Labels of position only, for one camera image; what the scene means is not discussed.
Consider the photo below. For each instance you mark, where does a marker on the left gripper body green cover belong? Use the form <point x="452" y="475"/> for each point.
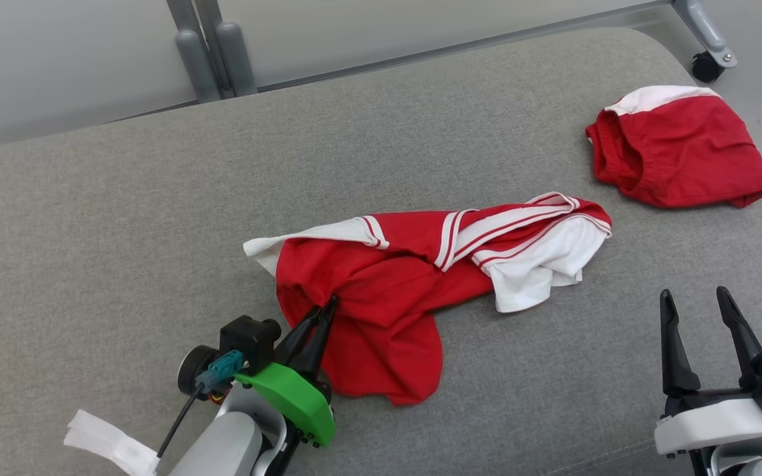
<point x="295" y="396"/>

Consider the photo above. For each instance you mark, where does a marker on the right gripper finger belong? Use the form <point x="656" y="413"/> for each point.
<point x="741" y="337"/>
<point x="675" y="357"/>

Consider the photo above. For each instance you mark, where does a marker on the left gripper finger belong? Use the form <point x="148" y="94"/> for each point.
<point x="318" y="344"/>
<point x="298" y="337"/>

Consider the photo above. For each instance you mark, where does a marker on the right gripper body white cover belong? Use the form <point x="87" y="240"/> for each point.
<point x="712" y="420"/>

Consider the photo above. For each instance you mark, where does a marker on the red basketball jersey white trim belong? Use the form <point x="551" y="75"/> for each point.
<point x="387" y="291"/>

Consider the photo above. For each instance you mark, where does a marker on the red shorts white stripe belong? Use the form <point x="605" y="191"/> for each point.
<point x="678" y="152"/>

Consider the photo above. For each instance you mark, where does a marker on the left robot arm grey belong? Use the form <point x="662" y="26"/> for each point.
<point x="222" y="443"/>

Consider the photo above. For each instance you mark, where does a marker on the black caster wheel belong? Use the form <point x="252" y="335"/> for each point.
<point x="707" y="67"/>

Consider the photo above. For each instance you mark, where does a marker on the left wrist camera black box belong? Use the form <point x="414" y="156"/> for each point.
<point x="249" y="340"/>

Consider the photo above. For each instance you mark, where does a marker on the grey metal frame rail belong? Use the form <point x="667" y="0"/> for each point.
<point x="421" y="54"/>

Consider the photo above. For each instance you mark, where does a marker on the grey metal frame leg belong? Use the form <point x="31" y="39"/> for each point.
<point x="705" y="30"/>

